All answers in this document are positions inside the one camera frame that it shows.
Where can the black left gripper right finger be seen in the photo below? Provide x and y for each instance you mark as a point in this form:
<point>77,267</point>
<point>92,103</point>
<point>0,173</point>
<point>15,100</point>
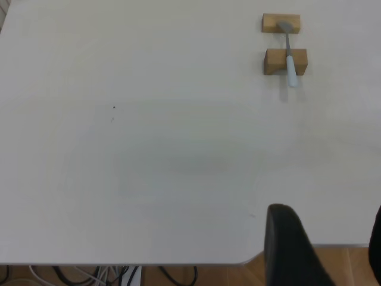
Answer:
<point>376,247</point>

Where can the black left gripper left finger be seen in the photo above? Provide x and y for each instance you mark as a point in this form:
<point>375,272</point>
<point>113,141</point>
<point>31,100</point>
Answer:
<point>285,244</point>

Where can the white power strip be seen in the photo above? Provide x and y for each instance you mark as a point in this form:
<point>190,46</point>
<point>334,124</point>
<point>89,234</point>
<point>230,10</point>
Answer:
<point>134,278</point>

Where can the arched wooden block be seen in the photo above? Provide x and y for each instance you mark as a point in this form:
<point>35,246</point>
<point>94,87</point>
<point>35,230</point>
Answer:
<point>275,61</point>

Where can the rectangular wooden block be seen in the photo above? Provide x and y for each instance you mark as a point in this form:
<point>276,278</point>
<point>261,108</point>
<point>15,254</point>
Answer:
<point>269,23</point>

